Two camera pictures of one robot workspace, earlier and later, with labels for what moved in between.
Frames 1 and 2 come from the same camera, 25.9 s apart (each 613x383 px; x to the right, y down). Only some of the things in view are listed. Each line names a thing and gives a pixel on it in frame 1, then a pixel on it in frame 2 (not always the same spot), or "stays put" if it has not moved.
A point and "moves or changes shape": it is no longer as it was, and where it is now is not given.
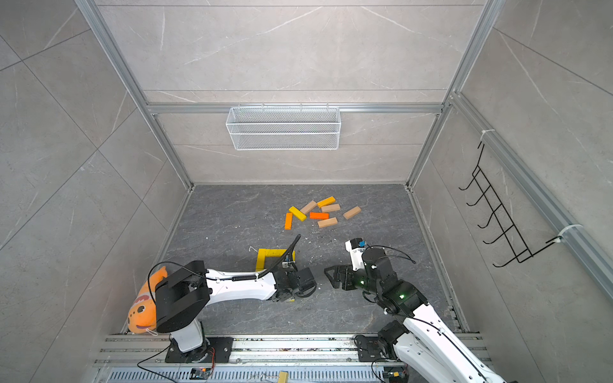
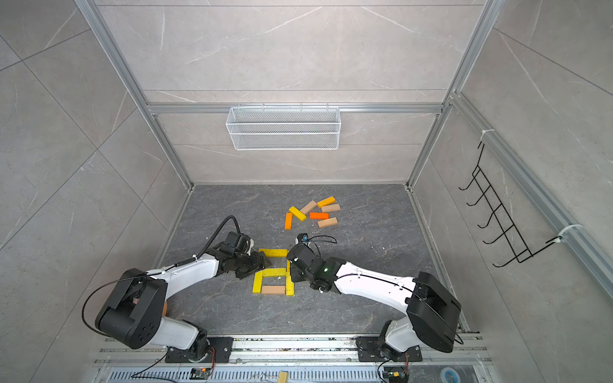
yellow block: x=263 y=253 stays put
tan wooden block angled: x=308 y=207 stays put
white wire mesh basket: x=283 y=128 stays put
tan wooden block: x=356 y=210 moves or changes shape
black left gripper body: x=306 y=295 -> x=251 y=264
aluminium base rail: x=132 y=358 stays put
